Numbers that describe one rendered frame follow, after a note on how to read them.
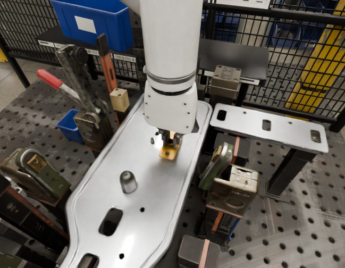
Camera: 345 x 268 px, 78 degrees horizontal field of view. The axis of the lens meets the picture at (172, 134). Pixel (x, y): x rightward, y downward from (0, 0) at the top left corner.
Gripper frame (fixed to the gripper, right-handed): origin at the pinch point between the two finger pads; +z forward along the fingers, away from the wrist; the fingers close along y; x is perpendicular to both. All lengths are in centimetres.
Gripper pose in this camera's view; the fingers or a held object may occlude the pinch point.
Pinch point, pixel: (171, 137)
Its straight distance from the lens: 48.8
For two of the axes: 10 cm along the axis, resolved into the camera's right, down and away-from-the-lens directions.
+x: 3.3, -7.0, 6.3
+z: 0.0, 6.7, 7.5
